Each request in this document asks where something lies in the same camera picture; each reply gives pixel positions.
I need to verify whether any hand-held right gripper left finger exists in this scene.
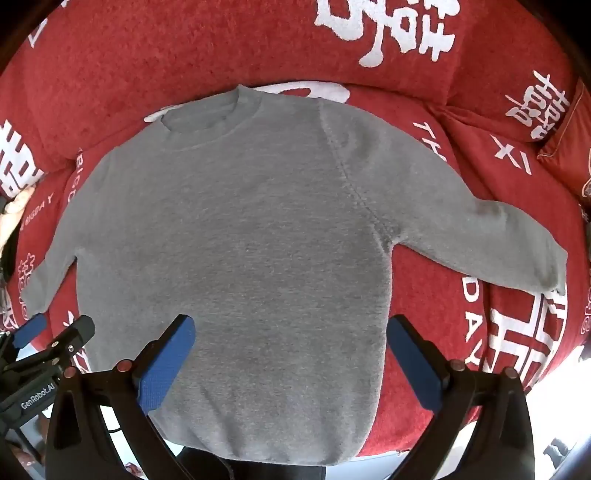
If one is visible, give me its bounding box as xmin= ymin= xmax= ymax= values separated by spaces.
xmin=45 ymin=315 xmax=195 ymax=480

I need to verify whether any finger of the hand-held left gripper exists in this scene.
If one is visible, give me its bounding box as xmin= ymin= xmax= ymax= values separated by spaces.
xmin=4 ymin=316 xmax=96 ymax=377
xmin=0 ymin=315 xmax=49 ymax=359

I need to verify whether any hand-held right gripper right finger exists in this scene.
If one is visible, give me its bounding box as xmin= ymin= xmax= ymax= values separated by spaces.
xmin=386 ymin=315 xmax=536 ymax=480

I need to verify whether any grey sweater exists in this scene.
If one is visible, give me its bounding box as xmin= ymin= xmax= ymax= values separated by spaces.
xmin=19 ymin=84 xmax=568 ymax=463

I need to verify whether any red printed blanket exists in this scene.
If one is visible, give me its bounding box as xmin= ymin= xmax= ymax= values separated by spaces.
xmin=0 ymin=78 xmax=591 ymax=462

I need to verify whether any pale beige object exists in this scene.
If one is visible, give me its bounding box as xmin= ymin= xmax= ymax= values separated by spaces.
xmin=0 ymin=187 xmax=36 ymax=250

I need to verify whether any orange-red embroidered pillow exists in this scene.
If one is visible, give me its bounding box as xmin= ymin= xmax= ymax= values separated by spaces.
xmin=538 ymin=83 xmax=591 ymax=205

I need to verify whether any large red printed cushion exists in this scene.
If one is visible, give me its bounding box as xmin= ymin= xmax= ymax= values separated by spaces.
xmin=0 ymin=0 xmax=467 ymax=172

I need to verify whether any small red printed cushion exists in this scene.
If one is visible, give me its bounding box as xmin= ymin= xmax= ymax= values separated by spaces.
xmin=445 ymin=14 xmax=581 ymax=144

